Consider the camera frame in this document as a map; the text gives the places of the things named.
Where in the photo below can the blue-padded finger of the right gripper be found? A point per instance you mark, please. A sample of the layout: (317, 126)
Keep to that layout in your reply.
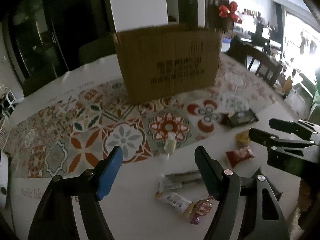
(275, 143)

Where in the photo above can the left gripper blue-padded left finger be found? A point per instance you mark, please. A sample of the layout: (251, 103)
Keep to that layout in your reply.
(54, 217)

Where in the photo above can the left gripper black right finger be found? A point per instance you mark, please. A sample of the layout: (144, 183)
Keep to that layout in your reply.
(262, 218)

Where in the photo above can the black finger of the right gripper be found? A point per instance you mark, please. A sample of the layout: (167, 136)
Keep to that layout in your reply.
(290, 127)

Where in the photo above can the orange yellow candy packet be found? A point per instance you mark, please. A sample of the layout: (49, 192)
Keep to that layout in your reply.
(243, 137)

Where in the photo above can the black snack bar wrapper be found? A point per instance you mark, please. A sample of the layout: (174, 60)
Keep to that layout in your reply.
(239, 118)

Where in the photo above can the small red snack packet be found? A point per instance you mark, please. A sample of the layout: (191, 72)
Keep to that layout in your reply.
(237, 156)

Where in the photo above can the purple foil candy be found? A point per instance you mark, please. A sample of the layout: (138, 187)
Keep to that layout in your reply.
(202, 208)

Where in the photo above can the white round appliance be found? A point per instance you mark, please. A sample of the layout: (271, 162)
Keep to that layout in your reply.
(4, 175)

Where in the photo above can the white wrapped snack bar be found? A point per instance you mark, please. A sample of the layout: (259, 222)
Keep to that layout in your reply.
(179, 203)

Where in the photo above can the patterned floral table mat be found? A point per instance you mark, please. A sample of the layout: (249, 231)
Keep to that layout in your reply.
(76, 120)

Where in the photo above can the dark wooden chair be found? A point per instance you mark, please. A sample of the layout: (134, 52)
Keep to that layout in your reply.
(247, 55)

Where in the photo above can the small yellow jelly cup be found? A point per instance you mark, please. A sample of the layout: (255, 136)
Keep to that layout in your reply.
(170, 143)

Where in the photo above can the brown cardboard box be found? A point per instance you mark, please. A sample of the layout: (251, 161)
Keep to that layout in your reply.
(161, 61)

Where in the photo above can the red balloon dog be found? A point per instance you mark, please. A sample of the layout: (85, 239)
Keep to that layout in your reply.
(230, 12)

